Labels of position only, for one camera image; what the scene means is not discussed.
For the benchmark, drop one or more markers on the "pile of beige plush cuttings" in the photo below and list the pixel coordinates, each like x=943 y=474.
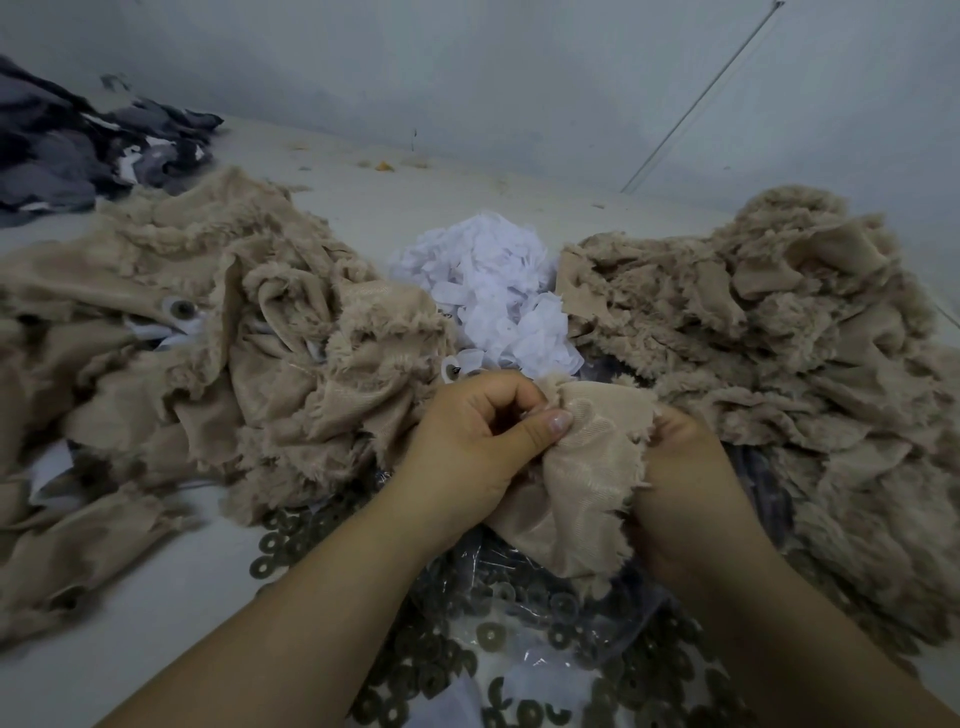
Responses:
x=810 y=352
x=247 y=352

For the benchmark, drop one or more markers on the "heap of white fabric labels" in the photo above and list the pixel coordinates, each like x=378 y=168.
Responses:
x=495 y=292

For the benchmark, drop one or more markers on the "beige plush fabric piece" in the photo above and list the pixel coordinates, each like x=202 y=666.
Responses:
x=581 y=480

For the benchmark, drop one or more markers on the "person's right forearm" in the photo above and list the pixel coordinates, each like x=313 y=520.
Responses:
x=795 y=652

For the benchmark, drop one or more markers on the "person's left thumb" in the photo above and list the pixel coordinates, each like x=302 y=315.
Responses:
x=536 y=436

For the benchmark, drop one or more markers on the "plastic toy eye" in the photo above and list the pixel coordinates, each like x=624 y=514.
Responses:
x=453 y=369
x=181 y=308

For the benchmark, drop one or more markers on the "heap of dark grey fabric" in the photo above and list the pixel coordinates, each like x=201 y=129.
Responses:
x=60 y=150

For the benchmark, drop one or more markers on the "person's left forearm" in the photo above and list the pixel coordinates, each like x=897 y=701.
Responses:
x=300 y=630

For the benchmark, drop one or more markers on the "white sheet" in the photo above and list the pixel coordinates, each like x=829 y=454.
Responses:
x=51 y=469

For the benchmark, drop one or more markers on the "person's right hand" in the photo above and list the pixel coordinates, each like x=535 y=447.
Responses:
x=690 y=510

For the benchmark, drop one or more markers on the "person's left hand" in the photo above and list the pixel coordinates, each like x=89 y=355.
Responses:
x=450 y=457

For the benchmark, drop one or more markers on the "person's right fingers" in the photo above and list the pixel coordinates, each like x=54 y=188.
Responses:
x=673 y=429

